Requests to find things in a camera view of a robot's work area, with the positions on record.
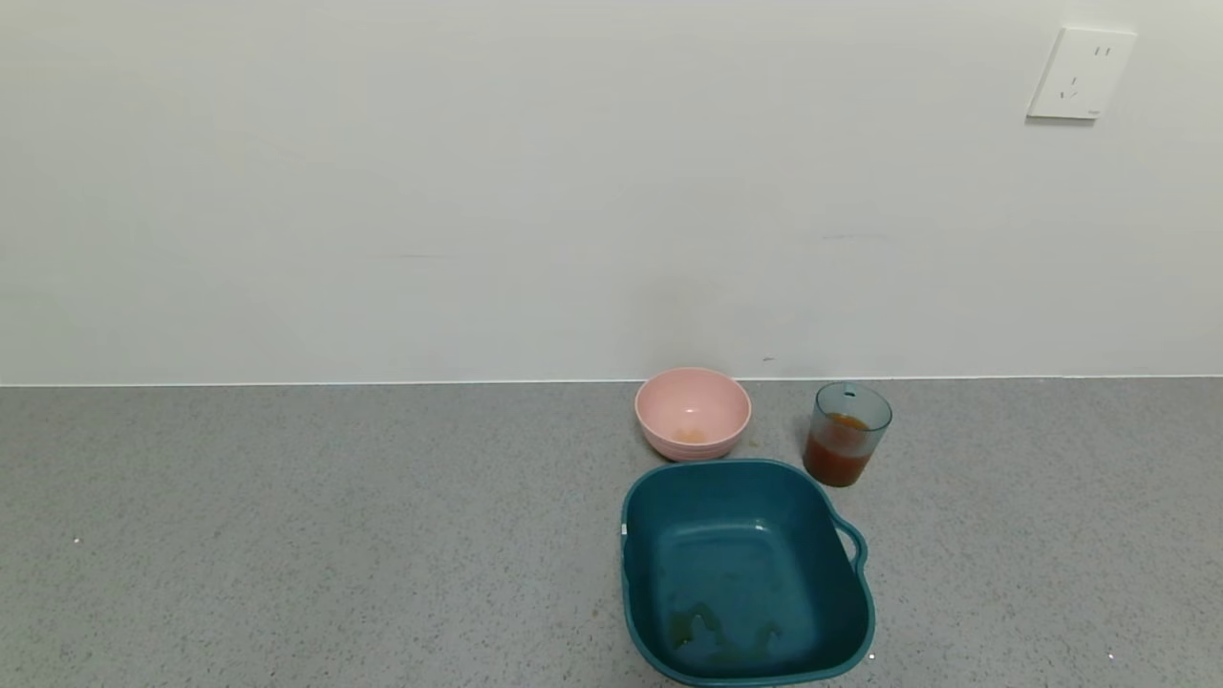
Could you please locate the ribbed clear blue cup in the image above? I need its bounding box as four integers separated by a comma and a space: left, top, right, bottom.
803, 382, 893, 488

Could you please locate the white wall socket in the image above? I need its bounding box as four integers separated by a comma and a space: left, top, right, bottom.
1027, 26, 1138, 121

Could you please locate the pink ribbed bowl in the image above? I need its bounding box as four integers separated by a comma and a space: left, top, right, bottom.
634, 367, 753, 462

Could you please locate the teal square plastic basin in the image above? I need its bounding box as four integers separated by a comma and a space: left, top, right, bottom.
621, 459, 877, 688

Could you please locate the orange red liquid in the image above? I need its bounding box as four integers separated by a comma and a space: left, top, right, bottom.
804, 413, 872, 487

